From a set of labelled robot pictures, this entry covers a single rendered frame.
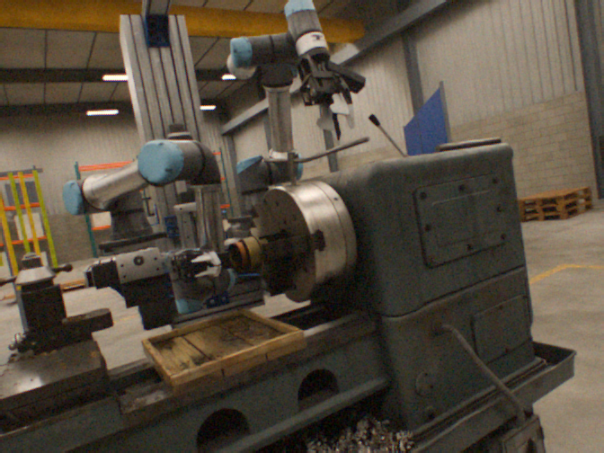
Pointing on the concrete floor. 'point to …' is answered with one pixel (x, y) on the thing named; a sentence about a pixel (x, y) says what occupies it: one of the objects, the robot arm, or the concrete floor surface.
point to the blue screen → (429, 125)
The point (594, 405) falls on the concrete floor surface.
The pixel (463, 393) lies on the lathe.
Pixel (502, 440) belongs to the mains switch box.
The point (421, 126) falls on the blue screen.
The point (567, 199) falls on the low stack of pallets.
